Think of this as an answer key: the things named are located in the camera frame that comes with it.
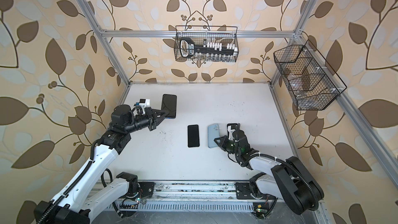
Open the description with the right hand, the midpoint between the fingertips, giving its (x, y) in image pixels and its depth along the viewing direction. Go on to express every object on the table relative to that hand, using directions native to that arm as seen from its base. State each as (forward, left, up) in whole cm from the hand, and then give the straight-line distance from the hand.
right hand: (214, 141), depth 86 cm
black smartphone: (+10, +22, +23) cm, 33 cm away
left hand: (+3, +21, +26) cm, 33 cm away
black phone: (+5, +12, -4) cm, 14 cm away
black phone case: (+5, -9, +6) cm, 12 cm away
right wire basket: (+15, -47, +30) cm, 58 cm away
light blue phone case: (+7, 0, -2) cm, 7 cm away
